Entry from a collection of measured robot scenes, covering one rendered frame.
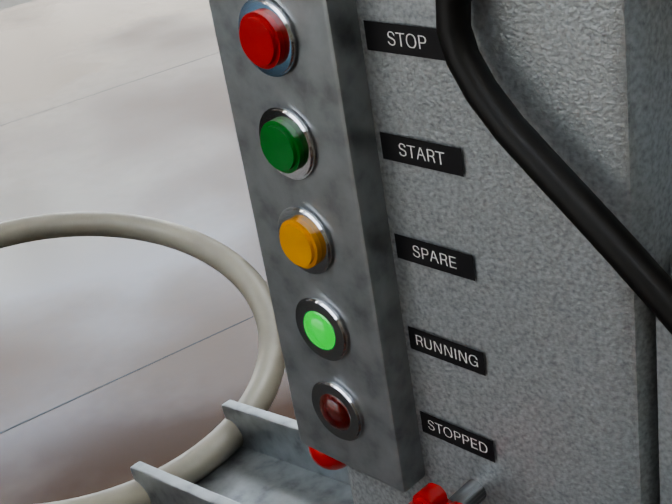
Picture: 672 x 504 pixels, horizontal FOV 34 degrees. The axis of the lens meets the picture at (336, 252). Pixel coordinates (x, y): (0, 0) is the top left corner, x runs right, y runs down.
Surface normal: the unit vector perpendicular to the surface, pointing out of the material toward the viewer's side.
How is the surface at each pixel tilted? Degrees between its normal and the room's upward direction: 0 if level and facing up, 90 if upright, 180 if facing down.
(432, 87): 90
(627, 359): 90
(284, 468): 8
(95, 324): 0
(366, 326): 90
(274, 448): 90
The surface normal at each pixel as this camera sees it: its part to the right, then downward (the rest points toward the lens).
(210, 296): -0.15, -0.88
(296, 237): -0.68, 0.43
